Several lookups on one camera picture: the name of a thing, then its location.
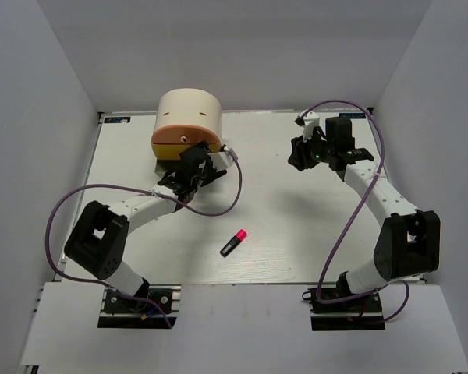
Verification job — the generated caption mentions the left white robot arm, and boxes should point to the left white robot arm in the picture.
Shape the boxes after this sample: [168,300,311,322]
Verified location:
[64,142,234,311]

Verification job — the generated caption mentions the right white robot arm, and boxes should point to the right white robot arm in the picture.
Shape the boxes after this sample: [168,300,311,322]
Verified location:
[288,115,441,311]

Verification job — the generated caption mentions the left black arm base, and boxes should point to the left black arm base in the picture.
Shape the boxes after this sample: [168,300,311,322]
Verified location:
[97,285,181,330]

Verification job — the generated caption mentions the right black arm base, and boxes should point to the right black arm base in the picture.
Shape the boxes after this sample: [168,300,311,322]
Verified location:
[302,288,385,332]

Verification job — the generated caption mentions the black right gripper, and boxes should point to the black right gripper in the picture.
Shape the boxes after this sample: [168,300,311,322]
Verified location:
[289,127,335,171]

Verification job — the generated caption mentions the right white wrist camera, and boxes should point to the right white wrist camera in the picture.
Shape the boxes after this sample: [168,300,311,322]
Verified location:
[295,111,320,143]

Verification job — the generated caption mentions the cream orange drawer box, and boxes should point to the cream orange drawer box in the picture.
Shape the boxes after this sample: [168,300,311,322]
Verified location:
[151,88,222,175]

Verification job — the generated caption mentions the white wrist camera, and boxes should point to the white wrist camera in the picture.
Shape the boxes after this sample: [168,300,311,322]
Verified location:
[295,111,320,143]
[208,145,238,171]

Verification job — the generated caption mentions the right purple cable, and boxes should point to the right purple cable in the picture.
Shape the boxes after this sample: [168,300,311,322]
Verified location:
[300,99,410,323]

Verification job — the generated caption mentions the pink capped black highlighter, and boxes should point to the pink capped black highlighter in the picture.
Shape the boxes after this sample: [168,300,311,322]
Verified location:
[219,229,247,258]

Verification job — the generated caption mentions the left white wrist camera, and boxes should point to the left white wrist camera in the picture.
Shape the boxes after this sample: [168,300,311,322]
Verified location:
[208,145,238,171]

